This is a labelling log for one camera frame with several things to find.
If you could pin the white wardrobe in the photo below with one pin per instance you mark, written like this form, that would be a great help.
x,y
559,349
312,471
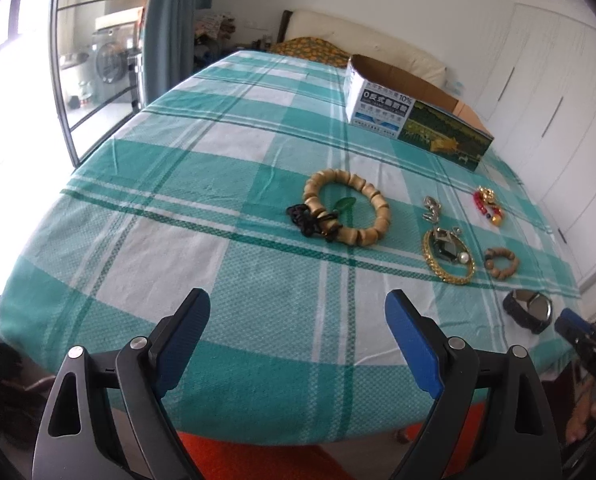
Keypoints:
x,y
553,110

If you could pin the black wristwatch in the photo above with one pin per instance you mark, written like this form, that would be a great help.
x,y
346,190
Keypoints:
x,y
533,305

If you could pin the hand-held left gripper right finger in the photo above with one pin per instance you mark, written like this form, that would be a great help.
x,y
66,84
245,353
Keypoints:
x,y
413,340

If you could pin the cream padded headboard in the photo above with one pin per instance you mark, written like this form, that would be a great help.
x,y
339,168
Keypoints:
x,y
378,40

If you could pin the square silver pendant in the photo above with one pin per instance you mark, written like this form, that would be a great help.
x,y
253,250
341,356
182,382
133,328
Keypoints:
x,y
445,247

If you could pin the grey washing machine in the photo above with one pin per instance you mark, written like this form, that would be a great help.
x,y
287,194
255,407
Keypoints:
x,y
110,60

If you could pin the green white checked cloth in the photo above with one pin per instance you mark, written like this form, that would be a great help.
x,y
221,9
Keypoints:
x,y
178,210

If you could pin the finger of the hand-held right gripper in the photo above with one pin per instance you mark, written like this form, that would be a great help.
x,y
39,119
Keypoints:
x,y
572,321

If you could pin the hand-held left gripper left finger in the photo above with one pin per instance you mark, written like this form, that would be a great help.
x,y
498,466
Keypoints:
x,y
188,340

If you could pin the cardboard box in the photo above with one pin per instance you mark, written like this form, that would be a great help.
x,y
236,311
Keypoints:
x,y
378,105

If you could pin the black framed glass door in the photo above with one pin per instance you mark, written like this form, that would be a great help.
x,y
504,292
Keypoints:
x,y
60,85

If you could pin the pile of clutter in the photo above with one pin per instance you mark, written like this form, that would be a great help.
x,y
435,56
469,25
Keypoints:
x,y
213,35

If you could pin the blue grey curtain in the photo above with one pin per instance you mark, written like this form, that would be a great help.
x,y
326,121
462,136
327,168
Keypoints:
x,y
178,35

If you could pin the small silver charm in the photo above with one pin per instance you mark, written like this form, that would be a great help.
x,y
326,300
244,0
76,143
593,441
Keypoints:
x,y
431,208

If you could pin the orange patterned bedspread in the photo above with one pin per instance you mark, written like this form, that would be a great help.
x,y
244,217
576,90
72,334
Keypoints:
x,y
308,47

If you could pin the person's right hand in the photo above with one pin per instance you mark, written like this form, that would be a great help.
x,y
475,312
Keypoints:
x,y
583,412

